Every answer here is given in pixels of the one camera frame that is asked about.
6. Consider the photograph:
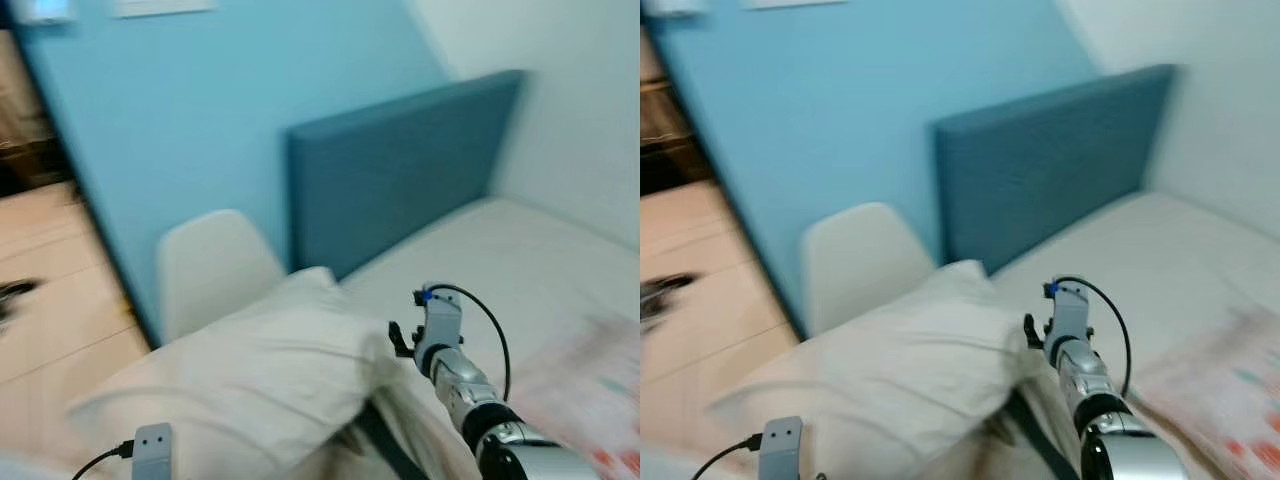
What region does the white pillow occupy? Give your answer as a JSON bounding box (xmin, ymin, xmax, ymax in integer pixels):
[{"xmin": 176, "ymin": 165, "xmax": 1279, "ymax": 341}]
[
  {"xmin": 68, "ymin": 266, "xmax": 403, "ymax": 475},
  {"xmin": 708, "ymin": 260, "xmax": 1041, "ymax": 475}
]

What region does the white plastic chair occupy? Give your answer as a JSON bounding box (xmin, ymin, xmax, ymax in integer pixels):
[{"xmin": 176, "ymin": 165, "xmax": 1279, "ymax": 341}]
[
  {"xmin": 800, "ymin": 202, "xmax": 938, "ymax": 337},
  {"xmin": 157, "ymin": 209, "xmax": 287, "ymax": 343}
]

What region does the beige cloth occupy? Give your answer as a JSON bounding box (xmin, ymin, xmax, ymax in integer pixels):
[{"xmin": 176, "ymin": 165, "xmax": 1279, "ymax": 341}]
[
  {"xmin": 990, "ymin": 348, "xmax": 1103, "ymax": 480},
  {"xmin": 368, "ymin": 358, "xmax": 483, "ymax": 480}
]

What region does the white bed mattress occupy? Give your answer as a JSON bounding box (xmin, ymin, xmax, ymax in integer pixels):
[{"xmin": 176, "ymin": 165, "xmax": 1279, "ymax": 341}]
[
  {"xmin": 985, "ymin": 190, "xmax": 1280, "ymax": 391},
  {"xmin": 338, "ymin": 196, "xmax": 641, "ymax": 401}
]

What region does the blue upholstered headboard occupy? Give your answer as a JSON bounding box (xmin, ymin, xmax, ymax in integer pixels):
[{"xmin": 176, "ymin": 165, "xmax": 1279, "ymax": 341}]
[
  {"xmin": 287, "ymin": 69, "xmax": 528, "ymax": 282},
  {"xmin": 934, "ymin": 64, "xmax": 1177, "ymax": 277}
]

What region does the patterned pink blanket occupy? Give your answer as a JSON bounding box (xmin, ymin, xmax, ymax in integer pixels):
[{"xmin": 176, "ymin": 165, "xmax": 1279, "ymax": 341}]
[
  {"xmin": 1133, "ymin": 308, "xmax": 1280, "ymax": 480},
  {"xmin": 508, "ymin": 316, "xmax": 641, "ymax": 480}
]

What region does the dark object on floor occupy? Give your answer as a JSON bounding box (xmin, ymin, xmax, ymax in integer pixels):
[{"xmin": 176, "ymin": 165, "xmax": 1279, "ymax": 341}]
[
  {"xmin": 0, "ymin": 279, "xmax": 43, "ymax": 323},
  {"xmin": 640, "ymin": 271, "xmax": 698, "ymax": 333}
]

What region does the brown wooden cabinet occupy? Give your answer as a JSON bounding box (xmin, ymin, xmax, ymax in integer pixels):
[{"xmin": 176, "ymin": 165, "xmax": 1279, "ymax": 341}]
[
  {"xmin": 0, "ymin": 30, "xmax": 73, "ymax": 196},
  {"xmin": 640, "ymin": 28, "xmax": 717, "ymax": 196}
]

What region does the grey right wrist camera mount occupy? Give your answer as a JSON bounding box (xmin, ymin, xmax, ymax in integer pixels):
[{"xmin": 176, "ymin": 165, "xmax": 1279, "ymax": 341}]
[
  {"xmin": 414, "ymin": 284, "xmax": 467, "ymax": 351},
  {"xmin": 1044, "ymin": 279, "xmax": 1097, "ymax": 343}
]

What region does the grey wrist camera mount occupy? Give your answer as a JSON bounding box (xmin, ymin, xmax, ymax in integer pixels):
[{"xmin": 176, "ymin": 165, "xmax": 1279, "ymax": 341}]
[
  {"xmin": 414, "ymin": 284, "xmax": 467, "ymax": 351},
  {"xmin": 132, "ymin": 422, "xmax": 174, "ymax": 480},
  {"xmin": 757, "ymin": 416, "xmax": 805, "ymax": 480},
  {"xmin": 1044, "ymin": 279, "xmax": 1097, "ymax": 343}
]

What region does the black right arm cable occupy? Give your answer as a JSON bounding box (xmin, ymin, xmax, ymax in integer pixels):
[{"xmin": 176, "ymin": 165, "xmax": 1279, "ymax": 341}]
[
  {"xmin": 428, "ymin": 284, "xmax": 512, "ymax": 403},
  {"xmin": 1054, "ymin": 276, "xmax": 1134, "ymax": 397}
]

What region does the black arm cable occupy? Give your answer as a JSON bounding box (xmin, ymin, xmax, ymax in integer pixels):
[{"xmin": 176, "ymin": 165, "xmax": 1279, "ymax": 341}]
[
  {"xmin": 428, "ymin": 284, "xmax": 512, "ymax": 403},
  {"xmin": 690, "ymin": 433, "xmax": 762, "ymax": 480},
  {"xmin": 71, "ymin": 439, "xmax": 136, "ymax": 480},
  {"xmin": 1054, "ymin": 276, "xmax": 1134, "ymax": 397}
]

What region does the black strap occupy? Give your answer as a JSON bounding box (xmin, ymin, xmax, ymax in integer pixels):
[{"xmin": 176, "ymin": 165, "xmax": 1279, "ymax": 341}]
[
  {"xmin": 352, "ymin": 402, "xmax": 433, "ymax": 480},
  {"xmin": 1003, "ymin": 393, "xmax": 1073, "ymax": 480}
]

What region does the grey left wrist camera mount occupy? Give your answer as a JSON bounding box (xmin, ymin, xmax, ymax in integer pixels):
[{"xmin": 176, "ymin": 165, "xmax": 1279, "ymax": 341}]
[
  {"xmin": 757, "ymin": 416, "xmax": 805, "ymax": 480},
  {"xmin": 132, "ymin": 422, "xmax": 174, "ymax": 480}
]

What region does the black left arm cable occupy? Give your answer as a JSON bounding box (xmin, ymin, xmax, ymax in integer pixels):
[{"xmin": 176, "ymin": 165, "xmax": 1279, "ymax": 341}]
[
  {"xmin": 690, "ymin": 433, "xmax": 762, "ymax": 480},
  {"xmin": 71, "ymin": 439, "xmax": 136, "ymax": 480}
]

